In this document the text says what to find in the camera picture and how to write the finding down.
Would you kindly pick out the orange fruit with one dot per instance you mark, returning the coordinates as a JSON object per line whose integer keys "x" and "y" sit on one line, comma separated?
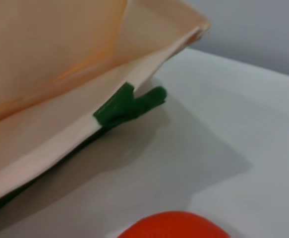
{"x": 174, "y": 225}

